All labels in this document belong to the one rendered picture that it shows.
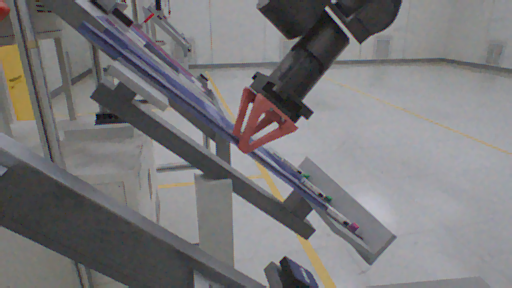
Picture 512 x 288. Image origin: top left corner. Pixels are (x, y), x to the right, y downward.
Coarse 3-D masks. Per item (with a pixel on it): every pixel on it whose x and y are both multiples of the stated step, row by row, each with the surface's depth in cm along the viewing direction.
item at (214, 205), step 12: (204, 180) 58; (216, 180) 58; (228, 180) 58; (204, 192) 57; (216, 192) 58; (228, 192) 59; (204, 204) 58; (216, 204) 59; (228, 204) 60; (204, 216) 59; (216, 216) 60; (228, 216) 60; (204, 228) 60; (216, 228) 61; (228, 228) 61; (204, 240) 61; (216, 240) 61; (228, 240) 62; (216, 252) 62; (228, 252) 63; (228, 264) 64
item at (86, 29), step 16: (96, 32) 37; (112, 48) 38; (128, 64) 39; (160, 80) 40; (176, 96) 41; (192, 112) 43; (224, 128) 45; (256, 160) 48; (288, 176) 50; (304, 192) 52; (320, 208) 54; (352, 224) 57
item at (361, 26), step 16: (272, 0) 39; (288, 0) 39; (304, 0) 40; (320, 0) 40; (336, 0) 46; (368, 0) 39; (384, 0) 38; (272, 16) 41; (288, 16) 40; (304, 16) 40; (336, 16) 41; (352, 16) 40; (368, 16) 39; (384, 16) 39; (288, 32) 42; (304, 32) 42; (352, 32) 41; (368, 32) 41
